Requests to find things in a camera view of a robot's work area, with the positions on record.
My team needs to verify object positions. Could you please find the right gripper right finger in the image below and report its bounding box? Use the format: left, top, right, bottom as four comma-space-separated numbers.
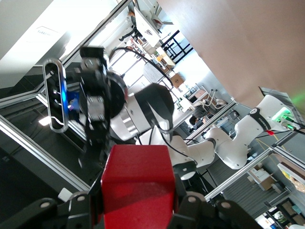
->
166, 173, 263, 229

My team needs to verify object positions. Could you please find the person in striped shirt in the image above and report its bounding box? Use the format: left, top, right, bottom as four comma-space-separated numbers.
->
189, 99, 211, 127

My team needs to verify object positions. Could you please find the brown paper table cover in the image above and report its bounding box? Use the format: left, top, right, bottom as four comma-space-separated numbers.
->
156, 0, 305, 115

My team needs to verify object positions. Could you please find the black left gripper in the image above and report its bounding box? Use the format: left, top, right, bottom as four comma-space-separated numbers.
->
78, 46, 129, 158

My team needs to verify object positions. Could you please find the aluminium profile frame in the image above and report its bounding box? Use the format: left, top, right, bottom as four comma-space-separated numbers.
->
0, 0, 305, 229

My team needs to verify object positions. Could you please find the left arm black wrist cable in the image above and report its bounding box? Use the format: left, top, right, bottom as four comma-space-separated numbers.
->
110, 46, 199, 163

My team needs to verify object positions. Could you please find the black frame table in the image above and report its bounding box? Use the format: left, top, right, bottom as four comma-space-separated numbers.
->
160, 29, 194, 64

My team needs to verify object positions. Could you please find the brown cardboard box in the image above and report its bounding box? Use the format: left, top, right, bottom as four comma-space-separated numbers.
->
170, 72, 186, 89

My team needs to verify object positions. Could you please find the black base cable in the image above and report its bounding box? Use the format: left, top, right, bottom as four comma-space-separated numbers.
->
280, 120, 305, 132

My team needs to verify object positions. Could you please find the standing person in dark clothes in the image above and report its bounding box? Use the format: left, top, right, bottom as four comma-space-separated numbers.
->
118, 23, 139, 43

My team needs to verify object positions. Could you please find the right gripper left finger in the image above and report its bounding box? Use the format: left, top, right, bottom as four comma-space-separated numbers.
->
0, 168, 106, 229

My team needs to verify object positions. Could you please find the white desk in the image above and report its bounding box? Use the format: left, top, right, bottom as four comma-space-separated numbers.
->
132, 5, 162, 39

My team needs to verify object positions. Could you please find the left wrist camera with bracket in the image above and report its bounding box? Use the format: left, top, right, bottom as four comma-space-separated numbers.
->
42, 58, 81, 134

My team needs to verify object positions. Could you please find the red wooden block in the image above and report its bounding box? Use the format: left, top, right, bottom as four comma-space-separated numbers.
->
100, 144, 176, 229

